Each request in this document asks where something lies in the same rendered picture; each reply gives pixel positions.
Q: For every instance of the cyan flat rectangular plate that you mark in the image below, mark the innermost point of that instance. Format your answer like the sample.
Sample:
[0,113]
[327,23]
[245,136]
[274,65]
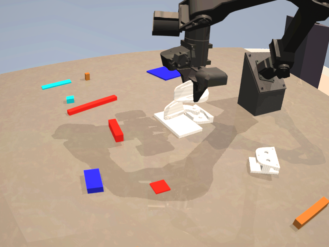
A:
[56,84]

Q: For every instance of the blue rectangular block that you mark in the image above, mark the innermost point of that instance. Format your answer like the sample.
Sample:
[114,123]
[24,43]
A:
[93,181]

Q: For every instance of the small cyan cube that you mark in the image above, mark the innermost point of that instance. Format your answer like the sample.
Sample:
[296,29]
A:
[70,99]

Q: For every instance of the blue flat square plate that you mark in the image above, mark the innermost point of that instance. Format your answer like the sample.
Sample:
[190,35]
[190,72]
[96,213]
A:
[164,73]

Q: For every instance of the red flat square plate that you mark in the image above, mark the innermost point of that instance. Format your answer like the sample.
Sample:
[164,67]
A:
[160,186]

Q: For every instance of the long red bar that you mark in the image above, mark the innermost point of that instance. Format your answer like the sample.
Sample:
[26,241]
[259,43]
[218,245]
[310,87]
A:
[91,105]

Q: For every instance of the red rectangular block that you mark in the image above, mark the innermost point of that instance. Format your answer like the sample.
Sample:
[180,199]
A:
[115,130]

